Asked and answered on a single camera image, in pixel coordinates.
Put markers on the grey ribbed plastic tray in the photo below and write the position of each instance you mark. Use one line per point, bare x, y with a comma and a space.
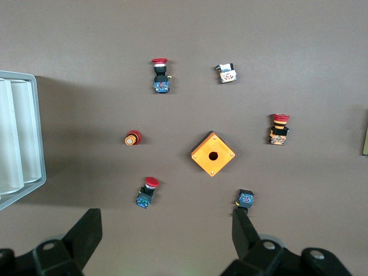
17, 129

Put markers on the red button black base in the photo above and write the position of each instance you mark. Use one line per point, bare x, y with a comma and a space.
245, 198

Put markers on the brown paper table cover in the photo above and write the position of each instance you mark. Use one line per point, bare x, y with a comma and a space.
184, 34

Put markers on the orange button enclosure box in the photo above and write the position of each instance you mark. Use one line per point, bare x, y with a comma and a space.
221, 161

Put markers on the orange red button head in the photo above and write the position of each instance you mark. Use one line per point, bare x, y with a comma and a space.
133, 138

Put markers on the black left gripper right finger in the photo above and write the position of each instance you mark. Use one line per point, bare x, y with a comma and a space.
244, 238

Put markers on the red mushroom button blue block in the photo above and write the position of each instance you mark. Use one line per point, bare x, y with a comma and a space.
143, 199

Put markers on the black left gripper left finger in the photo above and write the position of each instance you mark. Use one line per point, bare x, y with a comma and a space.
86, 235

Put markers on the red button blue base lower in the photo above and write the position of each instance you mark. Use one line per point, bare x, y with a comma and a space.
161, 86

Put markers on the red button orange striped collar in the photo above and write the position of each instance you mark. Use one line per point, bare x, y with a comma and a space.
278, 126

